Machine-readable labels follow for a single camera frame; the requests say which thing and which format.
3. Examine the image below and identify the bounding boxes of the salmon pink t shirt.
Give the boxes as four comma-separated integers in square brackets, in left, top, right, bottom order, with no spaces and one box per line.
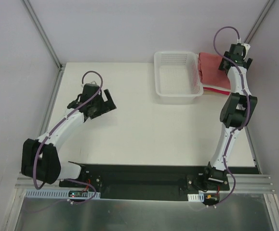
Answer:
[198,52,230,89]

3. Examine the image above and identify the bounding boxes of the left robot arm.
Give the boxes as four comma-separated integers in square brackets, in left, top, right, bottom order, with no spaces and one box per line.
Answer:
[21,83,117,187]

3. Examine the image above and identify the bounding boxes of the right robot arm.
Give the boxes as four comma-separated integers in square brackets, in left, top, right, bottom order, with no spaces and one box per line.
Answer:
[192,43,258,192]

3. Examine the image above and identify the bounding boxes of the folded cream t shirt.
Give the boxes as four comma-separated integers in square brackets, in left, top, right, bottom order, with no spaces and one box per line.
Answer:
[202,84,231,92]

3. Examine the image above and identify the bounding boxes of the folded tan t shirt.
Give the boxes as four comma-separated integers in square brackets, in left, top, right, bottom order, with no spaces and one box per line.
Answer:
[203,90,229,97]

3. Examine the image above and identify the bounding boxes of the white perforated plastic basket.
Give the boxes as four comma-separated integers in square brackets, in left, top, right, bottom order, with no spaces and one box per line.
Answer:
[154,51,204,104]

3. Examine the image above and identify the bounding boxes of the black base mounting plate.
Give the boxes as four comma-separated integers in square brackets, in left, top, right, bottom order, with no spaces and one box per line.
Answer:
[59,164,229,201]

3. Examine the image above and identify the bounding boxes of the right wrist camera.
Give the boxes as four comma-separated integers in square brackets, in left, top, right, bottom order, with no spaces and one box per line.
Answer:
[237,39,251,56]

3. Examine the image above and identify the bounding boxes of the left side aluminium rail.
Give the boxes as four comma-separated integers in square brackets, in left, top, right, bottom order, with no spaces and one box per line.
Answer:
[37,65,65,137]

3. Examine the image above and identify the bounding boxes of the aluminium rail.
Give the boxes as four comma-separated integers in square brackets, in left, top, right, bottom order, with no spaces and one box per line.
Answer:
[37,65,65,137]
[15,168,279,193]

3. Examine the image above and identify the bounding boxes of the right aluminium frame post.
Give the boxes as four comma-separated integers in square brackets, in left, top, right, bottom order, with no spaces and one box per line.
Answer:
[244,0,277,44]

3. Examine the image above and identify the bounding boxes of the aluminium frame post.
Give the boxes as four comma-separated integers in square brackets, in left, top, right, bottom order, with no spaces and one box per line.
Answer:
[244,0,277,44]
[21,0,63,70]

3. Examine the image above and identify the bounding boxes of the front aluminium rail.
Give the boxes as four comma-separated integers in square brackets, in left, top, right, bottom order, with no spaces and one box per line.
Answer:
[15,168,279,193]

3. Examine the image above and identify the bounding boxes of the left white cable duct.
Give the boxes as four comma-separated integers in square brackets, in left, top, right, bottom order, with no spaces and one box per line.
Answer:
[26,189,101,200]

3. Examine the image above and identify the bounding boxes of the white cable duct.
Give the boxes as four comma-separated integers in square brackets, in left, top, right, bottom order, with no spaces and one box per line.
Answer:
[26,189,101,200]
[187,193,204,203]

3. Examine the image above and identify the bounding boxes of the left aluminium frame post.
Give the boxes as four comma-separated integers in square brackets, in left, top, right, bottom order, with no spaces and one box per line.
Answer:
[21,0,63,70]

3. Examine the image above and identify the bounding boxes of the right white cable duct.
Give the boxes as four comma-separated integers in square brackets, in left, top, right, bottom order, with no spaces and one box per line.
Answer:
[187,193,204,203]

